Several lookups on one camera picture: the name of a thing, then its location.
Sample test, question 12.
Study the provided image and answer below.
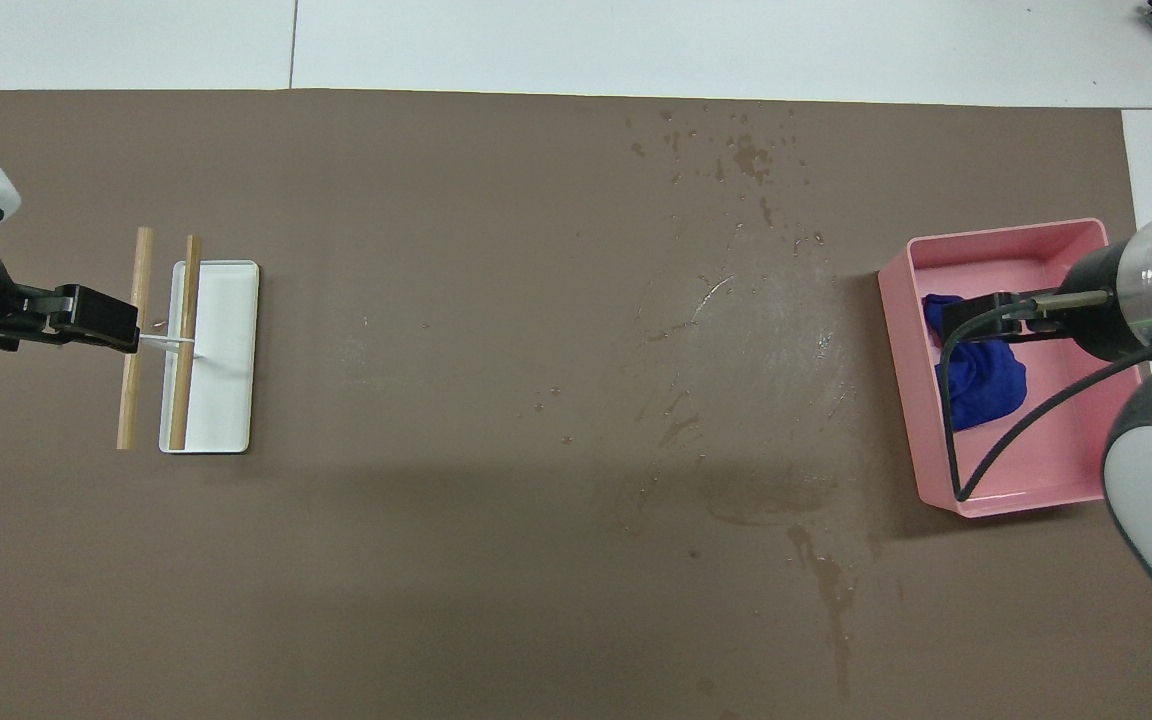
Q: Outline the pink plastic bin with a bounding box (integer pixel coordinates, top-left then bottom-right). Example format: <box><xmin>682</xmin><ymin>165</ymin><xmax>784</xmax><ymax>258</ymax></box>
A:
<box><xmin>878</xmin><ymin>218</ymin><xmax>1152</xmax><ymax>519</ymax></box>

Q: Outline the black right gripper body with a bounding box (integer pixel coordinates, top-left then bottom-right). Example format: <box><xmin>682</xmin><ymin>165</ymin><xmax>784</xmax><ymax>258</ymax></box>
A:
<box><xmin>1066</xmin><ymin>242</ymin><xmax>1152</xmax><ymax>363</ymax></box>

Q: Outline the brown table mat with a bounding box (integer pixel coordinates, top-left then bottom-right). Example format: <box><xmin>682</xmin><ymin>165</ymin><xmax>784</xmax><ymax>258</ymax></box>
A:
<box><xmin>0</xmin><ymin>88</ymin><xmax>1152</xmax><ymax>720</ymax></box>

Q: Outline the wooden rack rod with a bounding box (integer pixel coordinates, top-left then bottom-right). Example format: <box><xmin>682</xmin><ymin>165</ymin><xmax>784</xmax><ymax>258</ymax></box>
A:
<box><xmin>116</xmin><ymin>227</ymin><xmax>154</xmax><ymax>450</ymax></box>
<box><xmin>168</xmin><ymin>235</ymin><xmax>203</xmax><ymax>451</ymax></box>

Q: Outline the dark blue towel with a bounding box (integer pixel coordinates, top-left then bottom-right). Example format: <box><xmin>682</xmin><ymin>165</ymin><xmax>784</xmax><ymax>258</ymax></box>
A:
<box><xmin>923</xmin><ymin>293</ymin><xmax>1027</xmax><ymax>431</ymax></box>

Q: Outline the white towel rack tray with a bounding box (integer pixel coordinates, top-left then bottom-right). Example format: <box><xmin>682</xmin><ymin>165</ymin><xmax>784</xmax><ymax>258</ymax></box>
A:
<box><xmin>159</xmin><ymin>260</ymin><xmax>260</xmax><ymax>455</ymax></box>

